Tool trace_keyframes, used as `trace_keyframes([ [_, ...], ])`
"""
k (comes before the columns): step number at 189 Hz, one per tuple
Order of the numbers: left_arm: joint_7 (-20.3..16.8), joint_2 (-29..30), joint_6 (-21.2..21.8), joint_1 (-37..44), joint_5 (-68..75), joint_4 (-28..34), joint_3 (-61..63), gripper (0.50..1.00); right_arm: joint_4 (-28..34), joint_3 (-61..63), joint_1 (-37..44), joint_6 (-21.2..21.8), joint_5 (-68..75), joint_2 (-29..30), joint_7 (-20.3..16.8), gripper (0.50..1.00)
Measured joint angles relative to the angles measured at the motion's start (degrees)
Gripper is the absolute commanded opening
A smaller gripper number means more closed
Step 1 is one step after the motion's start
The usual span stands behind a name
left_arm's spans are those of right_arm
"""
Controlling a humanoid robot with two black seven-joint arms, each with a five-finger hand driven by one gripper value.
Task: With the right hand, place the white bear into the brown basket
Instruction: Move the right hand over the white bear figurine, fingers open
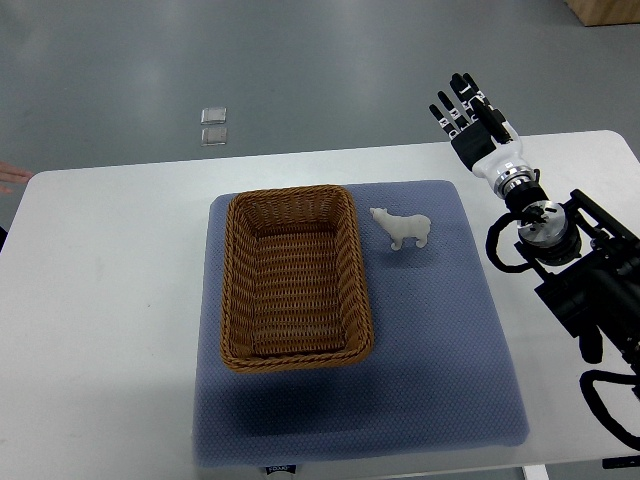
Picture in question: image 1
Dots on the wooden box corner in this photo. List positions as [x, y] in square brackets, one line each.
[605, 12]

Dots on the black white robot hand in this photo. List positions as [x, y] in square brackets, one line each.
[482, 138]

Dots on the lower floor plate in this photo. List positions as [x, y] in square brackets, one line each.
[213, 136]

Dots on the person's hand at edge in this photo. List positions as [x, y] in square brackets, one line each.
[12, 175]

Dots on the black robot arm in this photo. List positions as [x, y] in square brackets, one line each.
[588, 263]

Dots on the white bear figurine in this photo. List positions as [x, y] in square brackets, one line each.
[401, 227]

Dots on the floor plate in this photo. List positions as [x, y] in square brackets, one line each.
[213, 136]
[213, 115]

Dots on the upper floor plate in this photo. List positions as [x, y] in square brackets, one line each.
[213, 115]

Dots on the blue quilted mat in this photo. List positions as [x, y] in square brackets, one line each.
[439, 377]

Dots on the brown wicker basket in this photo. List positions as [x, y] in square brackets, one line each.
[294, 290]

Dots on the black table control panel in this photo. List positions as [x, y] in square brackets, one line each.
[621, 462]

